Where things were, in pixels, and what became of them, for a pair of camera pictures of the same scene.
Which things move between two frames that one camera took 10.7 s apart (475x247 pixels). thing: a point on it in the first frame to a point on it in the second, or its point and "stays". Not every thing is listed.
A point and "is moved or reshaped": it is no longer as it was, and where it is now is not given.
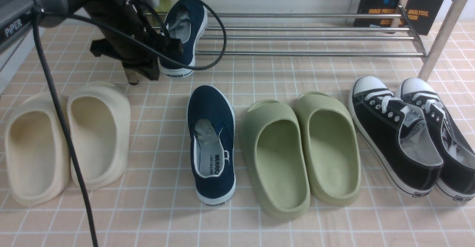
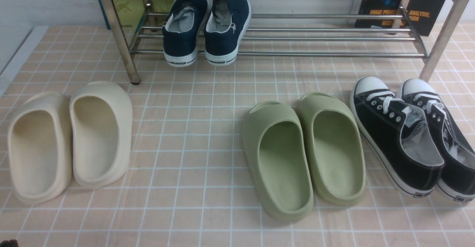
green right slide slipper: x=330 y=147 stays
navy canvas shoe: x=210 y=134 to x=225 y=27
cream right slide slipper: x=98 y=119 stays
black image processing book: x=419 y=12 stays
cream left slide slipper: x=37 y=158 stays
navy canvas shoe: x=187 y=20 is moved or reshaped
